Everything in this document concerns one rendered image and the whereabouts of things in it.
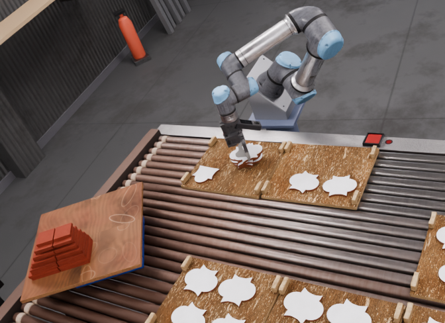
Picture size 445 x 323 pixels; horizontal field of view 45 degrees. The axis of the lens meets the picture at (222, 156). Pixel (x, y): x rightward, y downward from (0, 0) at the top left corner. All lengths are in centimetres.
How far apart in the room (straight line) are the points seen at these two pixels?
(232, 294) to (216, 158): 82
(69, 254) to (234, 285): 66
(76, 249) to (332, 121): 251
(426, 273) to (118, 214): 125
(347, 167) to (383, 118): 182
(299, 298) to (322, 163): 69
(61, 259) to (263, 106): 125
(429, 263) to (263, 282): 56
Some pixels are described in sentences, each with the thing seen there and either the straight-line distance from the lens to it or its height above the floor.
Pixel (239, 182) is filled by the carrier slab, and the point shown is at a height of 94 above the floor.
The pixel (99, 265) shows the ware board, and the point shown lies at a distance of 219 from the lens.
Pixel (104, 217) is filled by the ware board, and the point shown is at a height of 104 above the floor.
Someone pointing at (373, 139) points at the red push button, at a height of 93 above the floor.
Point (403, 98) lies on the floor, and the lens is 426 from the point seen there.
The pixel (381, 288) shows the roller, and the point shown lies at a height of 92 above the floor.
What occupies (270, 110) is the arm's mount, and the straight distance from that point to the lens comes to 277.
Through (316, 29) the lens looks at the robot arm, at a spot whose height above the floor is 144.
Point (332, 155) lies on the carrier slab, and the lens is 237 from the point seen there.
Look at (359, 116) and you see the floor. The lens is 415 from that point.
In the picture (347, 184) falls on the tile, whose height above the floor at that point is 95.
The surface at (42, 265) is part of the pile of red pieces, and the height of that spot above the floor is 110.
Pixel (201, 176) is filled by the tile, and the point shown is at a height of 95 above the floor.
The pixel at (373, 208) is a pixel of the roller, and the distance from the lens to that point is 213.
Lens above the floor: 244
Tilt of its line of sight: 36 degrees down
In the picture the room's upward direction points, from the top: 22 degrees counter-clockwise
